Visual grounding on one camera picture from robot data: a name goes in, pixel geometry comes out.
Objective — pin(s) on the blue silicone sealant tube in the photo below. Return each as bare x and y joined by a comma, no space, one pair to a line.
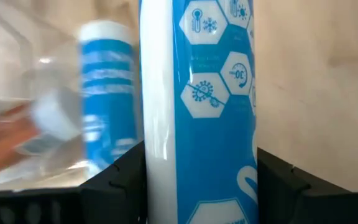
210,140
107,109

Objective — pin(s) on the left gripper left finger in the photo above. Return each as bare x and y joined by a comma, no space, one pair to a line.
120,193

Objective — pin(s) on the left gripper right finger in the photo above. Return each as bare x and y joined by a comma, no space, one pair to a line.
278,193

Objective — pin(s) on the clear plastic bin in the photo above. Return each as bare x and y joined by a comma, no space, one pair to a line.
11,62

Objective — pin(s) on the orange Gorilla sealant tube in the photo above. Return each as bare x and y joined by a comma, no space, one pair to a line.
5,140

